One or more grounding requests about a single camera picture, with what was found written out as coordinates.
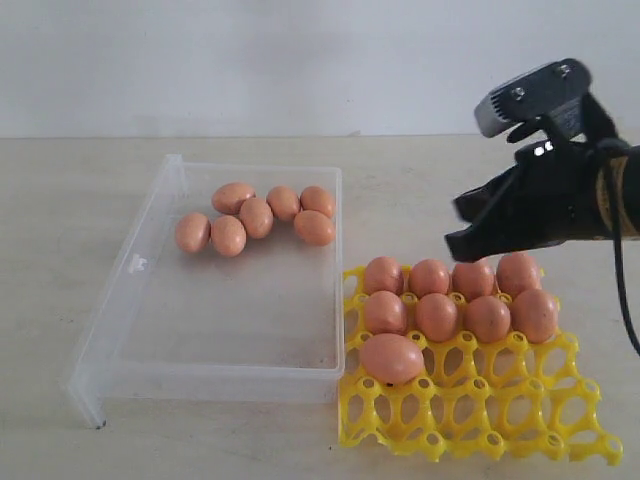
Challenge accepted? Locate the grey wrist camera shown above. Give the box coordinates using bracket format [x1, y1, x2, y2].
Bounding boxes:
[474, 58, 618, 144]

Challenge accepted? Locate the brown egg back right corner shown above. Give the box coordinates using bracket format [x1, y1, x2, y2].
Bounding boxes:
[300, 185, 336, 219]

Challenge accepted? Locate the yellow plastic egg tray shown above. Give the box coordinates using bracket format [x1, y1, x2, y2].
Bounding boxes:
[338, 266, 623, 465]

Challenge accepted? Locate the brown egg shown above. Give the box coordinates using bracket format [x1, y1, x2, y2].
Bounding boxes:
[363, 291, 408, 334]
[496, 252, 541, 299]
[211, 215, 247, 257]
[408, 259, 450, 298]
[510, 289, 558, 344]
[452, 259, 495, 302]
[239, 197, 274, 239]
[363, 256, 404, 295]
[211, 182, 256, 215]
[415, 293, 458, 343]
[359, 333, 424, 385]
[463, 296, 511, 343]
[266, 185, 301, 222]
[293, 210, 336, 246]
[174, 212, 211, 253]

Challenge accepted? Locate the clear plastic box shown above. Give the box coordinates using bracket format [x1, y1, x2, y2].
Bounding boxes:
[67, 154, 345, 428]

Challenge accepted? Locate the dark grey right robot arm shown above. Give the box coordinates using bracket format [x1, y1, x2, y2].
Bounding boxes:
[445, 140, 639, 262]

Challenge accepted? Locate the brown egg back top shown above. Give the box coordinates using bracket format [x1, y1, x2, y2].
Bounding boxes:
[211, 182, 256, 215]

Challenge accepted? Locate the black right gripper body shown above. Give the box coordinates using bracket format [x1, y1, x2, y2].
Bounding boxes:
[499, 140, 612, 250]

